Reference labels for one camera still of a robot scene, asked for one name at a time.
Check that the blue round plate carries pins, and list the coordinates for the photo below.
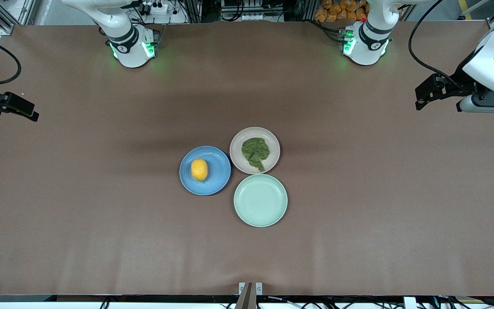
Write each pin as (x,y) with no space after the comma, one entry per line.
(219,171)

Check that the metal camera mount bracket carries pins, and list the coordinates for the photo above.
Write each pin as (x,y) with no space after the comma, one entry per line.
(250,292)

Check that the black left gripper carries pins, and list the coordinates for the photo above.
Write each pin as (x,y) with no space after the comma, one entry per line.
(460,87)

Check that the pink round plate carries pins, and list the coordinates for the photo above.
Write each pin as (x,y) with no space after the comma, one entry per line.
(235,150)

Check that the bag of orange fruits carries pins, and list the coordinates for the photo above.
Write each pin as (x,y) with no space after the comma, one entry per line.
(341,9)

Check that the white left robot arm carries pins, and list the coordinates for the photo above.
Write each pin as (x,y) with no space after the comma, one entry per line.
(369,43)

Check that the white power strip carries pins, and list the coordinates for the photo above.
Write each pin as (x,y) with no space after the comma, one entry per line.
(155,8)

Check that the black equipment rack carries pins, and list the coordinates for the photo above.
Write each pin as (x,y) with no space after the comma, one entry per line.
(251,6)

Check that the pale green round plate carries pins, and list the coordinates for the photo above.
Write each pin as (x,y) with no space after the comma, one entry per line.
(260,200)

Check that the green lettuce leaf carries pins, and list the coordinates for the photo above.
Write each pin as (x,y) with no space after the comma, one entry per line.
(254,150)

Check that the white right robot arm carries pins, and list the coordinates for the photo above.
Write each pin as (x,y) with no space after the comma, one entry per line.
(129,47)

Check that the small white box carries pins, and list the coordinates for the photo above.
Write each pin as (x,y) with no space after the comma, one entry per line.
(409,303)

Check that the aluminium frame profile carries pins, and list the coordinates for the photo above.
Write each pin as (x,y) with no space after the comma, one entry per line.
(2,13)

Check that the yellow lemon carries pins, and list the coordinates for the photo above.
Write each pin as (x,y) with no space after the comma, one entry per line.
(199,170)

